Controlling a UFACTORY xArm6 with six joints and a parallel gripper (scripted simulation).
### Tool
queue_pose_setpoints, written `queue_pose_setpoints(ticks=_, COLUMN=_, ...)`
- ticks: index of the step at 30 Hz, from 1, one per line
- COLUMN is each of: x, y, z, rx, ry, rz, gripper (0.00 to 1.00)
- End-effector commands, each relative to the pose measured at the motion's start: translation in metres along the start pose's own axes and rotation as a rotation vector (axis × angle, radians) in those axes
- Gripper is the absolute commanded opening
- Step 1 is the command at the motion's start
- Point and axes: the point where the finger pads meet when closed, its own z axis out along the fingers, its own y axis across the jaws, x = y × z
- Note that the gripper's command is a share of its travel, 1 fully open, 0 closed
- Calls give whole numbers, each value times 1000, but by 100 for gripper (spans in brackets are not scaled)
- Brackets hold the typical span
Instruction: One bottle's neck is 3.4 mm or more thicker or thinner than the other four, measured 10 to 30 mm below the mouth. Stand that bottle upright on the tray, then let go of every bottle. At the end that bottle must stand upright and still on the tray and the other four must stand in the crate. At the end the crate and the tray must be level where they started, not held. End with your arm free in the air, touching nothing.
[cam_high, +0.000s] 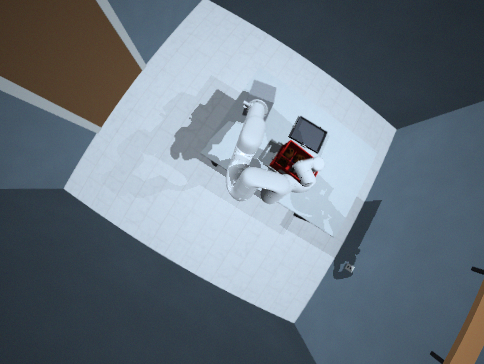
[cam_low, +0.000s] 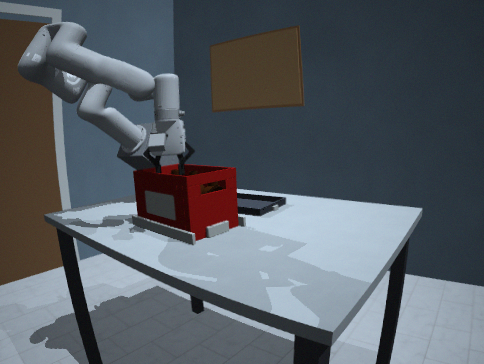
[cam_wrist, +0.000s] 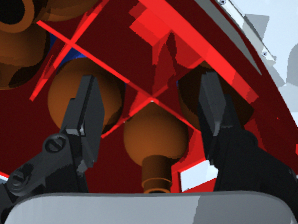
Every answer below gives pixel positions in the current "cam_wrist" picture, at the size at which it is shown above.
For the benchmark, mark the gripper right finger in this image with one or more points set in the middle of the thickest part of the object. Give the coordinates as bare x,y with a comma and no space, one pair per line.
246,166

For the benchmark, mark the brown bottle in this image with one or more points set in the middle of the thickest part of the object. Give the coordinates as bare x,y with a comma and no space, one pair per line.
17,15
66,82
188,92
155,139
22,54

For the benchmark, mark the red plastic crate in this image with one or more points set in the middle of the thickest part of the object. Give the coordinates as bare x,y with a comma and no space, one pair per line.
147,53

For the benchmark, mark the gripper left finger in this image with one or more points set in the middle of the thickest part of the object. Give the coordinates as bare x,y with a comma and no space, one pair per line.
65,155

